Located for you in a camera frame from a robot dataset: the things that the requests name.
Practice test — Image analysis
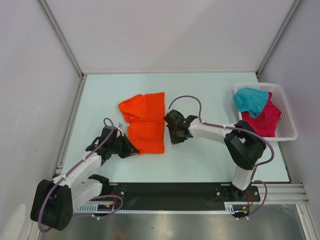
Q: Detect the aluminium frame rail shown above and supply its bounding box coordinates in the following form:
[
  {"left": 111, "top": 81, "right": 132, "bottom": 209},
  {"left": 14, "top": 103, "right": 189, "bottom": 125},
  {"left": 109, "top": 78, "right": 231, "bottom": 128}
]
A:
[{"left": 34, "top": 181, "right": 311, "bottom": 206}]

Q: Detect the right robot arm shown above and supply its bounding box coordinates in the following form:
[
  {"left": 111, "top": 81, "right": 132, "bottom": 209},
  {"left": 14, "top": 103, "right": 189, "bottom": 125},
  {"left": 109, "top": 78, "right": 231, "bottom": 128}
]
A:
[{"left": 163, "top": 110, "right": 267, "bottom": 201}]

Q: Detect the teal t-shirt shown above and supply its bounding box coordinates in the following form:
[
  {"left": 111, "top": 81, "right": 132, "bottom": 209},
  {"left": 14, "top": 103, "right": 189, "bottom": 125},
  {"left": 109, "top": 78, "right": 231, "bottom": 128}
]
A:
[{"left": 233, "top": 87, "right": 269, "bottom": 118}]

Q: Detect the frame post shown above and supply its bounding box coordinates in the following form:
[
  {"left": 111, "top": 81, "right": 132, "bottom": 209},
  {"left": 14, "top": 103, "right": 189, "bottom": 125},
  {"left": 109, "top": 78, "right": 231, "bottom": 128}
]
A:
[
  {"left": 255, "top": 0, "right": 305, "bottom": 80},
  {"left": 36, "top": 0, "right": 85, "bottom": 78}
]

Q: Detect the left rear frame post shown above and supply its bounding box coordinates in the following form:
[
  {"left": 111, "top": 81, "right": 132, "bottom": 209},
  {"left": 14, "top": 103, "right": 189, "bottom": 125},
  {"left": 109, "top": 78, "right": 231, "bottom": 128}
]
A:
[{"left": 36, "top": 0, "right": 85, "bottom": 78}]

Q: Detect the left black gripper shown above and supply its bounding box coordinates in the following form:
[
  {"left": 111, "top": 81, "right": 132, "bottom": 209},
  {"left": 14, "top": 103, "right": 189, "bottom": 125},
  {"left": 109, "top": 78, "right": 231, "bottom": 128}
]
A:
[{"left": 109, "top": 133, "right": 140, "bottom": 159}]

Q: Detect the orange t-shirt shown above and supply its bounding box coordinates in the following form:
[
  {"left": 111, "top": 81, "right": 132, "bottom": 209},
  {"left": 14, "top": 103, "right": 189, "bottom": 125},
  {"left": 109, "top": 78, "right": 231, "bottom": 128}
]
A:
[{"left": 118, "top": 92, "right": 166, "bottom": 155}]

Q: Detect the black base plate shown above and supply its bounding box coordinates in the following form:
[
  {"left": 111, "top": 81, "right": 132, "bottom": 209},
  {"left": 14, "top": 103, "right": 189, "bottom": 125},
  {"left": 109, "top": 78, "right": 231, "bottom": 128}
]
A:
[{"left": 101, "top": 182, "right": 261, "bottom": 210}]

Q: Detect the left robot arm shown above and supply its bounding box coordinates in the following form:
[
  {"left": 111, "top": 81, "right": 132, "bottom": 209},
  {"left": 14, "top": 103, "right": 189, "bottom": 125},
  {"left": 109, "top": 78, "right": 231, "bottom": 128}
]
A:
[{"left": 30, "top": 123, "right": 139, "bottom": 233}]

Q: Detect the white slotted cable duct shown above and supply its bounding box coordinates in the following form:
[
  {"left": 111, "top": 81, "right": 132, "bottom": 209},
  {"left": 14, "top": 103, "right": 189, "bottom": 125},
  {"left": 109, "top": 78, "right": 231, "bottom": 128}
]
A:
[{"left": 75, "top": 202, "right": 249, "bottom": 216}]

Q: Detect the magenta t-shirt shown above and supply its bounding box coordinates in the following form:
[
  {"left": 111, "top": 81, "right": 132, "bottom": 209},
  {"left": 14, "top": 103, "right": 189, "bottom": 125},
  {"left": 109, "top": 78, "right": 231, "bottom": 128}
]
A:
[{"left": 241, "top": 92, "right": 282, "bottom": 138}]

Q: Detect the right rear frame post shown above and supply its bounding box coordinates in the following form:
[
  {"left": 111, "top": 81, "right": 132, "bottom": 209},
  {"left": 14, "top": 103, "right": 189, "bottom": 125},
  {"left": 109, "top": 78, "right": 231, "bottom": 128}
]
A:
[{"left": 255, "top": 0, "right": 305, "bottom": 80}]

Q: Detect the white plastic basket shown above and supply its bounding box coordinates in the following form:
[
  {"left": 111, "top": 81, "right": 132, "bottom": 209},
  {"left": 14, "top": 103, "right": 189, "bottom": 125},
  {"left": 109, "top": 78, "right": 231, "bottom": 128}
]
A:
[{"left": 234, "top": 82, "right": 298, "bottom": 142}]

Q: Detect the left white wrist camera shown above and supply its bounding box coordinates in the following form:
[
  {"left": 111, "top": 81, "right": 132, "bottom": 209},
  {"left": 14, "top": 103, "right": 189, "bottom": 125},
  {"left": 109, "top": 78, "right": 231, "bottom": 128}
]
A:
[{"left": 115, "top": 122, "right": 124, "bottom": 131}]

